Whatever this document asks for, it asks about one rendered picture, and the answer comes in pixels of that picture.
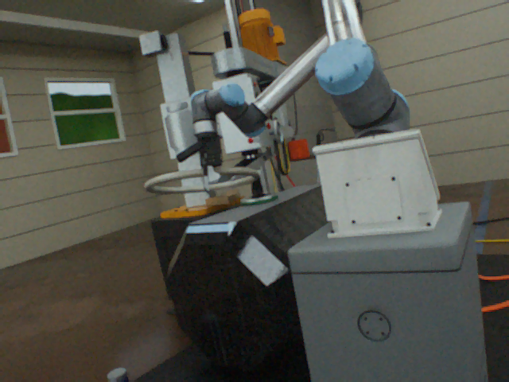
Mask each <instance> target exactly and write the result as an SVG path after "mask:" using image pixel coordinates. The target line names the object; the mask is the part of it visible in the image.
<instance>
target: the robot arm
mask: <svg viewBox="0 0 509 382"><path fill-rule="evenodd" d="M321 3H323V7H324V18H325V26H326V29H327V33H326V34H325V35H324V36H323V37H321V38H320V39H319V40H318V41H317V42H316V43H315V44H314V45H313V46H312V47H311V48H310V49H309V50H308V51H307V52H304V53H303V54H302V55H301V56H300V57H299V58H298V59H297V60H296V61H295V62H294V63H293V64H292V65H291V66H290V67H289V68H288V69H287V70H286V71H285V72H284V73H283V74H282V75H280V76H279V77H278V78H277V79H276V80H275V81H274V82H273V83H272V84H271V85H270V86H269V87H268V88H267V89H266V90H265V91H264V92H263V93H262V94H261V95H260V96H259V97H258V98H257V99H256V100H255V101H253V102H252V103H251V104H248V103H247V102H246V101H245V94H244V92H243V89H242V88H241V86H240V85H238V84H237V83H233V82H230V83H227V84H223V85H222V87H219V88H217V89H214V90H212V91H211V90H199V91H197V92H194V93H193V94H192V98H191V103H190V104H191V108H192V123H193V132H194V137H196V140H197V141H198V142H196V143H195V144H193V145H192V146H190V147H189V148H186V150H184V151H181V152H180V153H179V154H177V156H176V157H177V160H178V162H179V163H182V162H184V161H185V160H186V159H187V158H190V157H192V156H193V155H194V154H196V153H198V152H199V155H200V167H201V169H202V171H203V177H202V179H203V186H204V189H205V191H206V192H207V193H208V192H209V185H210V184H213V183H216V182H218V181H219V179H220V174H219V173H215V172H213V168H217V167H219V166H222V162H223V155H222V149H221V143H220V135H219V134H218V129H217V120H216V115H218V114H220V113H224V114H225V115H226V116H227V117H228V118H229V119H230V120H231V121H232V122H233V123H234V124H235V125H236V126H237V129H239V130H240V131H241V133H242V134H244V135H245V136H246V137H248V138H254V137H256V136H258V135H260V134H261V133H262V132H263V131H264V130H265V129H266V123H265V122H266V121H267V120H268V119H269V117H271V116H272V114H273V113H275V112H276V111H277V110H278V109H279V108H280V106H281V105H283V103H284V102H285V101H287V99H288V98H289V97H290V96H292V95H293V94H294V93H295V92H296V91H297V90H298V89H299V88H300V87H302V86H303V85H304V84H305V83H306V82H307V81H308V80H309V79H310V78H311V77H312V76H313V75H314V74H315V73H316V74H317V78H318V80H319V82H320V84H321V87H322V88H323V89H324V90H325V91H326V93H328V95H329V97H330V98H331V100H332V101H333V103H334V104H335V105H336V107H337V108H338V111H340V113H341V114H342V116H343V117H344V118H345V120H346V121H347V123H348V125H349V126H350V128H351V129H352V131H353V133H355V139H358V138H370V137H374V136H379V135H383V134H391V133H395V132H400V131H408V130H409V124H410V109H409V105H408V103H407V100H406V99H405V98H404V96H403V95H402V94H400V93H399V92H397V91H395V90H393V89H391V87H390V85H389V82H388V81H387V78H386V77H385V75H384V73H383V70H382V67H381V65H380V63H379V58H378V55H377V52H376V51H375V49H374V48H373V47H372V46H371V45H370V44H368V43H366V41H365V37H364V33H363V27H362V24H363V23H362V20H363V7H362V4H361V3H360V2H359V0H321ZM208 142H209V143H208ZM220 154H221V155H220ZM221 156H222V160H221Z"/></svg>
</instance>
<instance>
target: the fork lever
mask: <svg viewBox="0 0 509 382"><path fill-rule="evenodd" d="M256 157H258V158H257V159H255V160H254V161H253V162H252V163H251V164H249V165H248V166H247V167H246V166H245V165H244V162H243V160H244V159H245V158H244V159H243V160H241V161H240V162H237V163H236V164H235V165H234V166H233V167H239V168H248V169H253V170H257V169H258V168H259V167H260V166H263V164H264V163H265V162H266V161H267V160H269V159H270V158H271V157H273V156H271V151H270V149H268V150H267V151H266V152H263V153H258V154H256ZM246 177H248V175H225V176H220V179H219V181H218V182H216V183H213V184H212V185H214V184H219V183H224V182H229V181H236V180H240V179H244V178H246Z"/></svg>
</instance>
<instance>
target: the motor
mask: <svg viewBox="0 0 509 382"><path fill-rule="evenodd" d="M239 25H240V28H242V29H240V33H241V38H242V42H243V47H244V48H245V49H248V50H250V51H252V52H254V53H257V54H258V55H260V56H262V57H264V58H266V59H268V60H271V61H275V60H276V61H277V62H279V63H281V64H284V65H287V63H286V62H285V61H283V60H280V59H279V55H278V46H281V45H285V44H286V43H285V38H284V34H283V29H281V28H280V27H279V26H276V27H275V26H273V24H272V23H270V12H269V11H268V10H265V9H255V10H249V11H246V12H244V13H243V14H241V15H240V16H239Z"/></svg>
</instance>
